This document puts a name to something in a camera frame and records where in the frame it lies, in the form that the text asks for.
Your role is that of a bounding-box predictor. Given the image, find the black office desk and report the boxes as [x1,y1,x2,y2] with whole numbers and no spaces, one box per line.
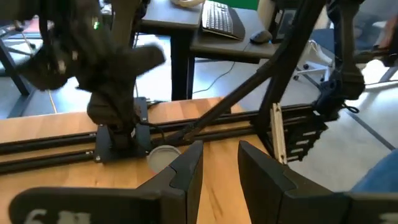
[136,0,280,101]

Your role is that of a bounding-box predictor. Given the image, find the green board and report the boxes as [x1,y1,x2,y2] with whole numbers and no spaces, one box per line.
[214,0,259,11]

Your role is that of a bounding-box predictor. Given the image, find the black aluminium table frame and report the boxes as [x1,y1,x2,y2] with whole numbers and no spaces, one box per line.
[0,0,330,175]

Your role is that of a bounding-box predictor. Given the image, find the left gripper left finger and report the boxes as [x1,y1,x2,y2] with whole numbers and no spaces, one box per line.
[138,140,204,224]

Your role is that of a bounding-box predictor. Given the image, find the yellow power strip cable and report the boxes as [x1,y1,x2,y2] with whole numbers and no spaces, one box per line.
[46,89,58,114]

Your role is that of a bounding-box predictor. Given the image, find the black computer mouse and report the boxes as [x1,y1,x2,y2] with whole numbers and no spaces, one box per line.
[249,29,273,45]

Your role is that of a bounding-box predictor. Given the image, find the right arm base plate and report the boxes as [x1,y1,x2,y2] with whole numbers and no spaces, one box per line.
[94,96,153,163]

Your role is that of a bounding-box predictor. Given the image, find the white office chair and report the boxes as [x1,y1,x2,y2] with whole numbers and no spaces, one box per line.
[292,27,335,82]

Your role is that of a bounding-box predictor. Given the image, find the black computer keyboard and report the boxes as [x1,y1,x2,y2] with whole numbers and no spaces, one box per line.
[201,0,246,41]

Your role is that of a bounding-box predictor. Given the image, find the person's leg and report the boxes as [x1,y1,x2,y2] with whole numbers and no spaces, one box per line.
[350,148,398,194]

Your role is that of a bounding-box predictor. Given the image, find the black desk leg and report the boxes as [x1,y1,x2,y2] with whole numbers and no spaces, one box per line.
[0,23,35,119]

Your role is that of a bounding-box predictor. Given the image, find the black desk device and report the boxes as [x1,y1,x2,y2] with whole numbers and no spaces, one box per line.
[269,7,298,43]

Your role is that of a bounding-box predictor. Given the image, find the green label tin can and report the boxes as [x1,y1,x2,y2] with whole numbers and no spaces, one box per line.
[146,144,183,174]

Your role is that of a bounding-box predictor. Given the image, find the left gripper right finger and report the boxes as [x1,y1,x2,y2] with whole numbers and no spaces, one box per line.
[238,140,351,224]

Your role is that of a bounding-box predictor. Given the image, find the black floor cable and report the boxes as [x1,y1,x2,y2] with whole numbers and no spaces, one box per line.
[192,60,237,94]

